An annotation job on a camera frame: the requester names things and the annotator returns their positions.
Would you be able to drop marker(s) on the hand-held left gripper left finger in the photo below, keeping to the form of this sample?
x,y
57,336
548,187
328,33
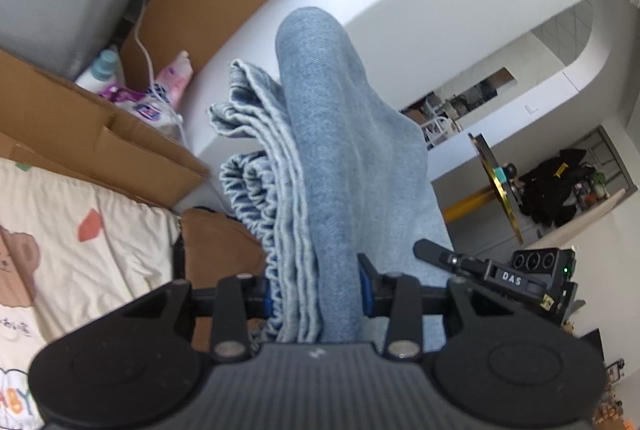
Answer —
x,y
270,302

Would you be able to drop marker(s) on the light blue jeans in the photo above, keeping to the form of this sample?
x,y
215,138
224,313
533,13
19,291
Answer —
x,y
340,160

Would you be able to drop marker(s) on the white bottle blue cap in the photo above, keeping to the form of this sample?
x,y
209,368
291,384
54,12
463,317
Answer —
x,y
100,72

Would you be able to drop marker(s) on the cream bear print blanket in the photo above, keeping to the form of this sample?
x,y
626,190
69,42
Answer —
x,y
75,270

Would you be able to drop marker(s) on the pink bottle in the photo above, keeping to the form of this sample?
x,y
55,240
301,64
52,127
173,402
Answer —
x,y
175,75

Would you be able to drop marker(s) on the folded brown garment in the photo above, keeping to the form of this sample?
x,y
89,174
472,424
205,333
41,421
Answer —
x,y
220,240

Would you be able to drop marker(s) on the round black gold table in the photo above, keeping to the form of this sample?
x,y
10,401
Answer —
x,y
500,180

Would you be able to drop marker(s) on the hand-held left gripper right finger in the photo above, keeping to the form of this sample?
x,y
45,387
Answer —
x,y
366,285

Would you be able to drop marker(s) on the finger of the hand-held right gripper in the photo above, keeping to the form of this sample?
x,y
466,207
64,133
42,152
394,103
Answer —
x,y
450,260

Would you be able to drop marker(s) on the black jacket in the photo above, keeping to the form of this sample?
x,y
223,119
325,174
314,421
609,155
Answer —
x,y
555,190

